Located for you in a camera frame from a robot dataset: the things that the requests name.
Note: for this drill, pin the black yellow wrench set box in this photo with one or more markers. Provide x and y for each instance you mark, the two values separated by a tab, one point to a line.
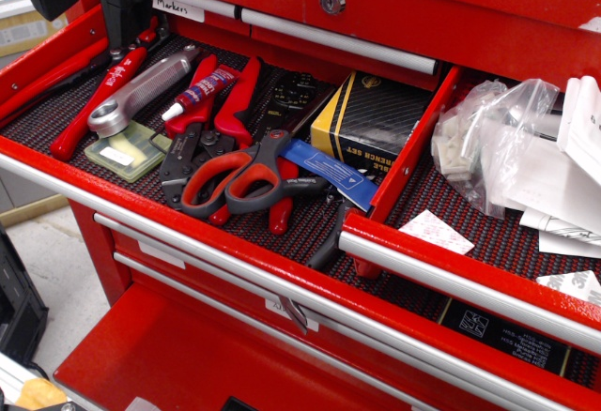
368	121

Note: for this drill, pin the blue plastic packet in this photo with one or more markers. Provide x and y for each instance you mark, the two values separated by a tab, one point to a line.
355	186

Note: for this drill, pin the white 3M adhesive pad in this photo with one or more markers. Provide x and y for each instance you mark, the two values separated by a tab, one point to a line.
583	285

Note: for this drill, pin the red threadlocker glue tube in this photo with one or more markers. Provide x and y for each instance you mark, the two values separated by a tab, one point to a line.
200	91

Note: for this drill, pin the white adhesive square pad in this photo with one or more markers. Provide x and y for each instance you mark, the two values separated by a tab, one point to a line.
428	227

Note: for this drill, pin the silver utility knife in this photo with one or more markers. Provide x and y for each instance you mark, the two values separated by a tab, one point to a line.
115	113

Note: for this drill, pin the black drill bit box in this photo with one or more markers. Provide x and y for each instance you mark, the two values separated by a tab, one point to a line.
508	337

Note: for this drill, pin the red handled tool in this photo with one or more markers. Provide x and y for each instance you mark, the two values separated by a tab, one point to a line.
63	147

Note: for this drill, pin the white markers label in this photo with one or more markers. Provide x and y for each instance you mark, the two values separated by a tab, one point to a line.
180	9

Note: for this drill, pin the black wire stripper tool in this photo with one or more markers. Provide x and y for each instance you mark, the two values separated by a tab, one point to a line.
295	98

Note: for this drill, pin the white paper sheets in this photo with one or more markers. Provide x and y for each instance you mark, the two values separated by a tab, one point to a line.
556	184

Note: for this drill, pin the clear green bit case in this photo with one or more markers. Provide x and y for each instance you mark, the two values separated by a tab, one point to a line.
130	154

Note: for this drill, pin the red tool chest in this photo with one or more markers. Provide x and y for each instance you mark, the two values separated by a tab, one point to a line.
431	304

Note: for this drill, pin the red and grey scissors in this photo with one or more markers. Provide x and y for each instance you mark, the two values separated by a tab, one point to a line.
245	180

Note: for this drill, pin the red handled crimping pliers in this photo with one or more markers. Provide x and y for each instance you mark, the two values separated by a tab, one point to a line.
215	127

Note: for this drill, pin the cardboard box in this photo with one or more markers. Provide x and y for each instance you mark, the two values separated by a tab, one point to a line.
22	32

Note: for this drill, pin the small open red drawer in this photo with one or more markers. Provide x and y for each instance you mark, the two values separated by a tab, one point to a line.
499	273

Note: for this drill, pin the silver cabinet lock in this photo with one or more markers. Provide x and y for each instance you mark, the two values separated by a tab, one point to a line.
333	7

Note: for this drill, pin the large open red drawer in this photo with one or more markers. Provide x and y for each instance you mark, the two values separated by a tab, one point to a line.
419	300

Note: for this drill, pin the clear plastic bag of clips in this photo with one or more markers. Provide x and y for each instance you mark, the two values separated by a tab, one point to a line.
477	145

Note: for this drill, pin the black equipment case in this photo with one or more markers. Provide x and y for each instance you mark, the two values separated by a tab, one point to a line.
23	313

